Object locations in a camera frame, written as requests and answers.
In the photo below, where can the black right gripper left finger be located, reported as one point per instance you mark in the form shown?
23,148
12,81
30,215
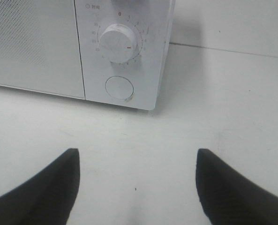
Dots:
48,197

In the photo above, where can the white microwave door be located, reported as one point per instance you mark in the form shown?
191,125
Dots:
39,48

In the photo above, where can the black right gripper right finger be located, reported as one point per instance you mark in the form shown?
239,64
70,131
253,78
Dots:
229,198

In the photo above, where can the white microwave oven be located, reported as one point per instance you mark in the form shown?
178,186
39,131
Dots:
152,25

